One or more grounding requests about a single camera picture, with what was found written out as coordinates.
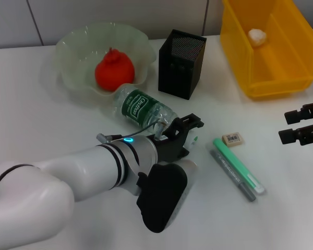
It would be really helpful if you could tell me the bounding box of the mint green pen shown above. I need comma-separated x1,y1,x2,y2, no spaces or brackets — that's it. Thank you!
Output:
213,137,266,194

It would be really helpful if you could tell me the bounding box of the translucent wavy glass fruit bowl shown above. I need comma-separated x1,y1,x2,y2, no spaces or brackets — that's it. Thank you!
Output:
54,22,157,98

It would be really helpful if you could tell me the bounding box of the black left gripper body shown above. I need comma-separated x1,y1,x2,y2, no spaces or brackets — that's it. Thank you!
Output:
153,122,197,164

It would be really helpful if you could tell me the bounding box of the beige eraser with barcode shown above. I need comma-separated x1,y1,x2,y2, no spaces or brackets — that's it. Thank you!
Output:
221,132,244,148

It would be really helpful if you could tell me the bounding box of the white paper ball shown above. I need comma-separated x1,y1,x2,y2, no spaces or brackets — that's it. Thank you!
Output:
247,28,267,47

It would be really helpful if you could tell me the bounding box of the left gripper cable with plug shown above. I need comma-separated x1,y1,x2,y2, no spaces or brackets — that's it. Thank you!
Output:
96,121,170,143

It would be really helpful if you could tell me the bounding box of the black left wrist camera housing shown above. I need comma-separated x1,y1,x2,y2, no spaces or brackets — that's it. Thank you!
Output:
136,160,199,233

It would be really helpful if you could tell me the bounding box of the grey marker pen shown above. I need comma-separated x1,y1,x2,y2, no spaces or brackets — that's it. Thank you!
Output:
210,149,257,202

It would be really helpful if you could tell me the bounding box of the red-orange toy orange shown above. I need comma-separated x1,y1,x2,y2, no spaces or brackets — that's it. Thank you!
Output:
94,46,136,91

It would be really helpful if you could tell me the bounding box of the yellow plastic bin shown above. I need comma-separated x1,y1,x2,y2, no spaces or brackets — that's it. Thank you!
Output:
220,0,313,101

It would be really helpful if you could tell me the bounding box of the clear bottle with green label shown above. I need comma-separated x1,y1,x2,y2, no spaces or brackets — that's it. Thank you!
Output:
112,83,199,152

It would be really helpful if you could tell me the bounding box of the black mesh pen holder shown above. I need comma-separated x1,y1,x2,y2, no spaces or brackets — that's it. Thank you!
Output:
158,29,207,101

